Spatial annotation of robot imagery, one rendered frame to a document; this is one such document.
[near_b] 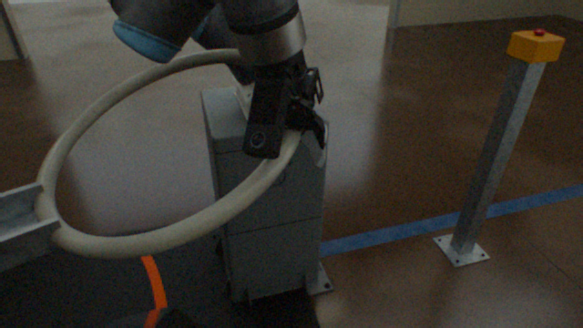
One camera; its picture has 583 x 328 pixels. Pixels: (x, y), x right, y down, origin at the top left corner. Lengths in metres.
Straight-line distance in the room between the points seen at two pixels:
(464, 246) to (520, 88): 0.83
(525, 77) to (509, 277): 0.97
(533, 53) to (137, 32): 1.32
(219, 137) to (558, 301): 1.66
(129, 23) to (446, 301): 1.69
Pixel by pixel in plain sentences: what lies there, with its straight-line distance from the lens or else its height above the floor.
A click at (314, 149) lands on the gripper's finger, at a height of 1.14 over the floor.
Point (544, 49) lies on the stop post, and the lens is 1.61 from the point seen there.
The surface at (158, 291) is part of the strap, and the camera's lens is 1.88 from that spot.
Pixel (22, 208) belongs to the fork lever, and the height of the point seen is 1.05.
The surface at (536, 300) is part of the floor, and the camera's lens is 2.10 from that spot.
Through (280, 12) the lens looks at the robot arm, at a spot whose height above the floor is 1.35.
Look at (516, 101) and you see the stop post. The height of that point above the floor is 0.85.
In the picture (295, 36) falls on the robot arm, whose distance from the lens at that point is 0.48.
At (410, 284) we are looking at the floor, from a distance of 1.92.
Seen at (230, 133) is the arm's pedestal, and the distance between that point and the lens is 1.22.
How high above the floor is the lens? 1.45
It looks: 34 degrees down
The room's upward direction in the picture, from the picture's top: straight up
